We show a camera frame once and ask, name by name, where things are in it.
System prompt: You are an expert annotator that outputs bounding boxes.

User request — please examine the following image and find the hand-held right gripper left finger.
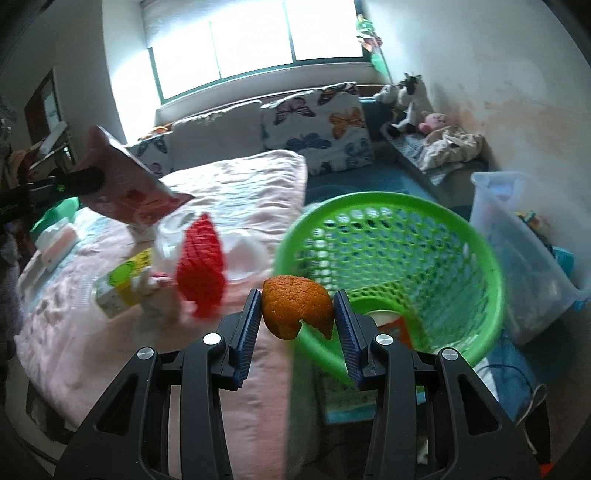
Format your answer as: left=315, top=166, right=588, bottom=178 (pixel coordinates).
left=54, top=288, right=264, bottom=480

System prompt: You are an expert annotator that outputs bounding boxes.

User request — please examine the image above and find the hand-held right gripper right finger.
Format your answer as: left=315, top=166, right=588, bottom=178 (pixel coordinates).
left=333, top=290, right=541, bottom=480

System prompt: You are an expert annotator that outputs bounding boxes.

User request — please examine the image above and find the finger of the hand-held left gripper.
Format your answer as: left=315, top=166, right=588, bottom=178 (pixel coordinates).
left=28, top=167, right=105, bottom=204

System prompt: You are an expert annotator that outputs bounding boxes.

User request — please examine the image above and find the pink snack packet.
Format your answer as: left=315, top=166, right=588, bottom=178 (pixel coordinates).
left=78, top=126, right=195, bottom=227

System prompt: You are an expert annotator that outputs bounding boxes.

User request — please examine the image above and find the orange peel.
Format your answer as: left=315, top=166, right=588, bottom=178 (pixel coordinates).
left=262, top=275, right=334, bottom=341

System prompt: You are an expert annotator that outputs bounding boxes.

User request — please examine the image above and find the clear plastic container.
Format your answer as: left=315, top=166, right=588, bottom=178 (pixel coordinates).
left=157, top=212, right=266, bottom=282

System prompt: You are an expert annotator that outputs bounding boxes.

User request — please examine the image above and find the red foam fruit net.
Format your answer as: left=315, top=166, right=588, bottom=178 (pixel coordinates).
left=175, top=213, right=227, bottom=319

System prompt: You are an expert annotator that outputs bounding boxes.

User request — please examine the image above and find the green plastic mesh basket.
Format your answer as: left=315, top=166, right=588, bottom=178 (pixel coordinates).
left=273, top=191, right=507, bottom=388

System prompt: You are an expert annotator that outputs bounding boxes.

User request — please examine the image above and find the teal picture book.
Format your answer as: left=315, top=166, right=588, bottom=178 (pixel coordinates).
left=323, top=374, right=426, bottom=425

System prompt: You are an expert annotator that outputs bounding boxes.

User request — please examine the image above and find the white tissue pack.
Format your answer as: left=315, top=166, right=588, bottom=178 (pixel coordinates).
left=36, top=222, right=77, bottom=271

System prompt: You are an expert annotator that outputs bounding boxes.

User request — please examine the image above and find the brown wooden door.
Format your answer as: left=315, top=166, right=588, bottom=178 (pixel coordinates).
left=23, top=69, right=77, bottom=171

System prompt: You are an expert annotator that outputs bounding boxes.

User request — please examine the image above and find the small butterfly print pillow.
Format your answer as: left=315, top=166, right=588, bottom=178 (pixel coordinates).
left=127, top=134, right=174, bottom=178

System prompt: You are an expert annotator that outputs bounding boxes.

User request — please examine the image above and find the small pink white box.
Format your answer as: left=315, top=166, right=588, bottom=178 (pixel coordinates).
left=139, top=272, right=183, bottom=324

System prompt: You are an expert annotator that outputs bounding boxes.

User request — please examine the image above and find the yellow green drink carton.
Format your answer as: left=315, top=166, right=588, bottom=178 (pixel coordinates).
left=95, top=248, right=155, bottom=319

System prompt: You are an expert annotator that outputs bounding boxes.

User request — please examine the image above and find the plain white pillow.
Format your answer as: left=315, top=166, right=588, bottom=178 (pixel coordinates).
left=167, top=99, right=266, bottom=174

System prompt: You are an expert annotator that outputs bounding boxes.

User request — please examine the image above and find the pink quilted blanket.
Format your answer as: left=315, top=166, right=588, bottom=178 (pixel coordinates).
left=14, top=150, right=319, bottom=480

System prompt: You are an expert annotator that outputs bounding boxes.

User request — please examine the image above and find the clear plastic storage bin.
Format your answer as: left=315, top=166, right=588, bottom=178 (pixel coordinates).
left=470, top=172, right=591, bottom=347

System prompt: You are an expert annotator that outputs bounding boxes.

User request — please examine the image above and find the large butterfly print pillow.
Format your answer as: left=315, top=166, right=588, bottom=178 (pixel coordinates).
left=261, top=82, right=376, bottom=176

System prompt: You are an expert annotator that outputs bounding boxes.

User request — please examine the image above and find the crumpled beige cloth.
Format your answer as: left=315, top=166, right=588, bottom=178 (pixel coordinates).
left=418, top=127, right=485, bottom=169

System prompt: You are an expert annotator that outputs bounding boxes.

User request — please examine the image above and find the pink plush toy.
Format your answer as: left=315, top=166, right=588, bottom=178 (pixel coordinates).
left=418, top=113, right=451, bottom=136

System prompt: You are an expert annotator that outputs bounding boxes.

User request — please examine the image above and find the black white cow plush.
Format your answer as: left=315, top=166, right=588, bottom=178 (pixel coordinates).
left=387, top=72, right=430, bottom=138

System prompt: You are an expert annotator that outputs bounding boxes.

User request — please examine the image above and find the green pinwheel toy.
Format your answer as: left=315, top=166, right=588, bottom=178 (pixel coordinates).
left=355, top=14, right=391, bottom=77

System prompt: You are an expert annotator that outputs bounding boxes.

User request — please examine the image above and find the thin dark cable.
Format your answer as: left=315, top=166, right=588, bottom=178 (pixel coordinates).
left=480, top=364, right=548, bottom=425

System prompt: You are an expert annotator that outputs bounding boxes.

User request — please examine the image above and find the window with green frame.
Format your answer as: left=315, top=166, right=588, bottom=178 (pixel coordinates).
left=148, top=0, right=375, bottom=100

